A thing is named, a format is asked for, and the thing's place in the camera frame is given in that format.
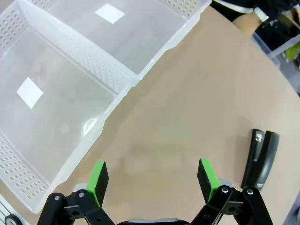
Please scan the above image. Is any white perforated basket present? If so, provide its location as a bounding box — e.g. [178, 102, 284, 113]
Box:
[0, 0, 141, 214]
[20, 0, 211, 83]

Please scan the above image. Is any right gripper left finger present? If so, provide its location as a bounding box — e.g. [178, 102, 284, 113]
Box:
[36, 161, 125, 225]

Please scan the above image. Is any green bag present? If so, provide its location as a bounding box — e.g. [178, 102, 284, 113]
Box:
[286, 43, 300, 62]

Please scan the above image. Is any black stapler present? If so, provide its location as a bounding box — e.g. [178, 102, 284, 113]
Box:
[241, 128, 280, 192]

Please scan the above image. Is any black bag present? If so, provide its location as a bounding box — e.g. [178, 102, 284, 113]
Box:
[257, 20, 296, 52]

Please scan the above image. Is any person's left hand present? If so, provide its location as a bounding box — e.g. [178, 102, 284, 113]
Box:
[232, 10, 261, 34]

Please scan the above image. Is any grey framed storage box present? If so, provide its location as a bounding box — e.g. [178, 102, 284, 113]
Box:
[251, 31, 300, 69]

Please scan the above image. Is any white lined sheet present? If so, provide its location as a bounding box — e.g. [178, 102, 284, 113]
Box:
[0, 194, 26, 225]

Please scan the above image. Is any silver wrist watch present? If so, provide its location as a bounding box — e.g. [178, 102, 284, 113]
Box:
[254, 6, 270, 21]

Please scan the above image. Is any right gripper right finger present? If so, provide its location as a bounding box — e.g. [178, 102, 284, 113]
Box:
[187, 158, 274, 225]

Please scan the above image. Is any black tape roll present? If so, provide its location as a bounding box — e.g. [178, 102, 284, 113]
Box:
[4, 212, 22, 225]

